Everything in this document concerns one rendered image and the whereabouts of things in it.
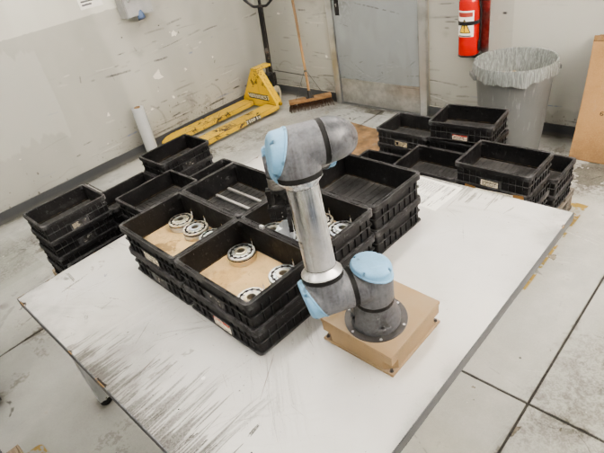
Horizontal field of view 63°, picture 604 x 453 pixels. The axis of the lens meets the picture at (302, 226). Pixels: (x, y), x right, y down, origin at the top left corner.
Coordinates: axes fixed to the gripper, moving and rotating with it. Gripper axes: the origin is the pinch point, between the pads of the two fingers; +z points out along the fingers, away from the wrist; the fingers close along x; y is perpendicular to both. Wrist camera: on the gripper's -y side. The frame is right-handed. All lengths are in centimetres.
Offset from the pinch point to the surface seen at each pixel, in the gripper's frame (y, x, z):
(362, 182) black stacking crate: -29.2, -36.6, -1.8
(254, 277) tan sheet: 14.3, 17.6, 4.3
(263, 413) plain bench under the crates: 12, 60, 22
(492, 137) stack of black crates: -113, -123, 18
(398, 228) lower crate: -39.1, -9.6, 8.4
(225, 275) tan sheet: 25.1, 14.4, 3.9
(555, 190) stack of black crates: -138, -94, 45
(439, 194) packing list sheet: -62, -39, 11
